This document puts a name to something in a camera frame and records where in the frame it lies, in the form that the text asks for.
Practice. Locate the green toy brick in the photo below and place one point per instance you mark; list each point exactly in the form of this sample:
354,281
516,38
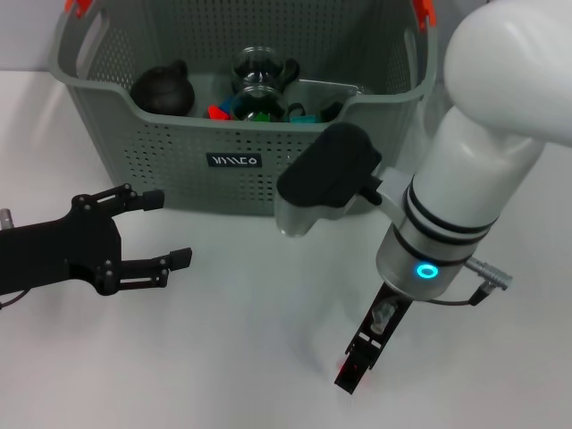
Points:
260,117

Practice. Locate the grey-green perforated storage bin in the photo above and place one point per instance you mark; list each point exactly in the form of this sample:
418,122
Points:
201,179

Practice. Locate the dark clay teapot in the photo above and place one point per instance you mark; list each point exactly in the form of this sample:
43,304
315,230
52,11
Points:
163,91

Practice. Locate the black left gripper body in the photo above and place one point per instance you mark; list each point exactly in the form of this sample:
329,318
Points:
67,250

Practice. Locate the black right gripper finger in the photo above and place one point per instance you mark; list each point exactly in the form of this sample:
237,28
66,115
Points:
350,371
374,357

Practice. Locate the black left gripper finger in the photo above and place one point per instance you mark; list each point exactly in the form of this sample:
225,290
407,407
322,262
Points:
152,200
181,258

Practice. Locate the red sloped toy brick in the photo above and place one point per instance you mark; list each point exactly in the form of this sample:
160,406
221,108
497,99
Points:
218,114

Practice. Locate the red square toy brick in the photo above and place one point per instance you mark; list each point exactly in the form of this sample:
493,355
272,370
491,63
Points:
343,367

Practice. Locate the teal toy plate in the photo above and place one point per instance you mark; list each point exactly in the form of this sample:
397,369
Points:
303,120

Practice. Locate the small silver connector stub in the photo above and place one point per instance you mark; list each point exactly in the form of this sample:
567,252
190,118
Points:
6,219

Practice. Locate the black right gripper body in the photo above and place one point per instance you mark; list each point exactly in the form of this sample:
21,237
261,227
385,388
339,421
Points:
374,339

